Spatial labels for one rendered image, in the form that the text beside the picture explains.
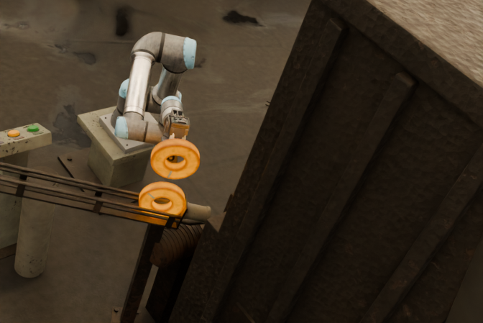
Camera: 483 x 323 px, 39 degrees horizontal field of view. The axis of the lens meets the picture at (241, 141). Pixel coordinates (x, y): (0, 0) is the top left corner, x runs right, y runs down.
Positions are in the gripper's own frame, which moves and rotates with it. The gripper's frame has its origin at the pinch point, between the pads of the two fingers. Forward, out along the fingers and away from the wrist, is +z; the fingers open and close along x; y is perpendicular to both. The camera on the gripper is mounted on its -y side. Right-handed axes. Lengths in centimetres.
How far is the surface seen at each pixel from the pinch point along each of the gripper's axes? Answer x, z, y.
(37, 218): -40, -31, -50
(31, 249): -40, -35, -67
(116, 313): -4, -27, -87
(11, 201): -51, -46, -54
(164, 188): -0.6, -2.8, -14.2
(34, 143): -45, -39, -24
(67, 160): -32, -107, -65
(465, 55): 37, 73, 67
